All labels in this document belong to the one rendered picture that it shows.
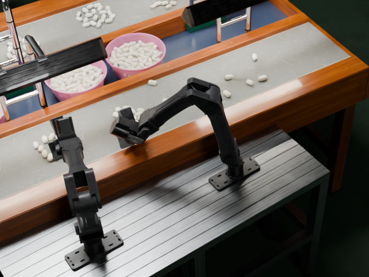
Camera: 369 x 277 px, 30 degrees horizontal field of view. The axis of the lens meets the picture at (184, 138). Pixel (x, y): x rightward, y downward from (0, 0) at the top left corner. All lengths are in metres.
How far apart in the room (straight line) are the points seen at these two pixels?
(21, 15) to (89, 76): 0.55
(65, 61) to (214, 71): 0.72
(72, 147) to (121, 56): 0.93
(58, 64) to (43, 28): 0.81
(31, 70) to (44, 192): 0.43
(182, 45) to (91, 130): 0.71
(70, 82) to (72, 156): 0.84
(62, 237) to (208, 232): 0.51
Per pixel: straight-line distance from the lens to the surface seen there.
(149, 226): 2.45
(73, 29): 3.25
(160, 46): 3.07
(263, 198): 2.53
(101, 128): 2.71
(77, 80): 2.96
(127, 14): 3.30
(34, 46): 2.53
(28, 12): 3.37
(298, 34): 3.15
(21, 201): 2.48
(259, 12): 3.40
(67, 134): 2.29
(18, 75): 2.47
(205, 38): 3.23
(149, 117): 2.37
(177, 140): 2.59
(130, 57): 3.03
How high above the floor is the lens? 2.59
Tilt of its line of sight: 45 degrees down
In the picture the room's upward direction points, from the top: 3 degrees counter-clockwise
